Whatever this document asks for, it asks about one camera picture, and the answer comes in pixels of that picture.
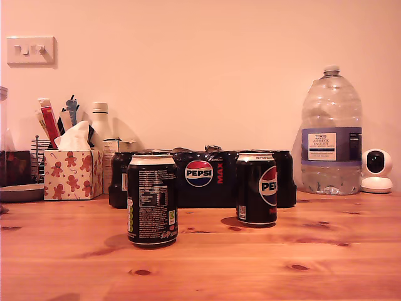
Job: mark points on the white wall switch plate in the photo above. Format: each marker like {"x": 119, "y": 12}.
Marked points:
{"x": 31, "y": 53}

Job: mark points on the white paper tissue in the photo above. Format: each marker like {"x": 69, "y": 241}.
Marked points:
{"x": 75, "y": 136}

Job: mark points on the grey shallow plate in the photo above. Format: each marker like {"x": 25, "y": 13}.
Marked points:
{"x": 20, "y": 192}

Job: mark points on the white plastic bottle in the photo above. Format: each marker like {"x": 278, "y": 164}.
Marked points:
{"x": 101, "y": 122}

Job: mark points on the dark red coaster block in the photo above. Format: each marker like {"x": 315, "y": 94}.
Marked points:
{"x": 18, "y": 167}

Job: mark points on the small white round camera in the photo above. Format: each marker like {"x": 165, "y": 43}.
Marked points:
{"x": 377, "y": 175}

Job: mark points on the black Pepsi Max can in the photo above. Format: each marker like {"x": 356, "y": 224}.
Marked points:
{"x": 152, "y": 200}
{"x": 255, "y": 191}

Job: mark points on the cream sachet stick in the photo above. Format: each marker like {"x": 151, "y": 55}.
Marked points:
{"x": 42, "y": 125}

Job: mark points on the gingerbread print tissue box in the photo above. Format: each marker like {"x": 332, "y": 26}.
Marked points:
{"x": 72, "y": 175}

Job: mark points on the small white carton box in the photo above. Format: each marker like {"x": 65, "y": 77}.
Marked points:
{"x": 110, "y": 150}

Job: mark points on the black Pepsi Max multipack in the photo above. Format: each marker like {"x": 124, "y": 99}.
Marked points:
{"x": 203, "y": 185}

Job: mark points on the red yellow sachet stick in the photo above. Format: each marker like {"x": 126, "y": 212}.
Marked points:
{"x": 50, "y": 120}

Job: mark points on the large clear water bottle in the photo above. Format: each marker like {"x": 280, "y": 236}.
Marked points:
{"x": 332, "y": 125}

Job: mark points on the blue patterned packet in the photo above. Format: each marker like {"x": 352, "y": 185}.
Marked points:
{"x": 73, "y": 113}

